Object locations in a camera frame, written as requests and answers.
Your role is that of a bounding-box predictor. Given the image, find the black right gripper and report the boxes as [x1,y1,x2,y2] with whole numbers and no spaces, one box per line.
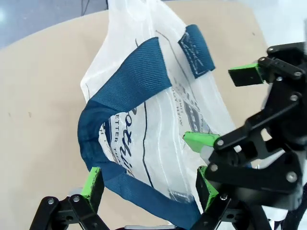
[182,42,307,211]

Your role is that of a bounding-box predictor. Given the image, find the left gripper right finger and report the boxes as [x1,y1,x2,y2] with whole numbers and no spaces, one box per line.
[189,166,272,230]

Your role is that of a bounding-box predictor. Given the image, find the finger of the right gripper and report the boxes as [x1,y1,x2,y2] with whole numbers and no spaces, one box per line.
[227,56,303,87]

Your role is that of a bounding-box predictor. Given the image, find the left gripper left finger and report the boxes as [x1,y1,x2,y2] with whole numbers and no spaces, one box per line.
[28,166,108,230]

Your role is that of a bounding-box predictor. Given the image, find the white shopping bag blue handles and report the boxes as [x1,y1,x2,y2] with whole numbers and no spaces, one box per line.
[76,0,237,230]

